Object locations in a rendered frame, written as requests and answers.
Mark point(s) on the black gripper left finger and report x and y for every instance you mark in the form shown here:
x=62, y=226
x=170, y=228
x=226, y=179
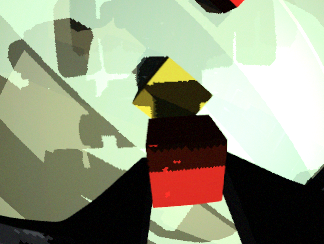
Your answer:
x=120, y=215

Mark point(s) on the yellow cube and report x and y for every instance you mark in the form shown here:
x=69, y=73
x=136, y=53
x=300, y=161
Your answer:
x=171, y=92

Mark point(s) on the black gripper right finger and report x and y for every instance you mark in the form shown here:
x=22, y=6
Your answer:
x=269, y=209

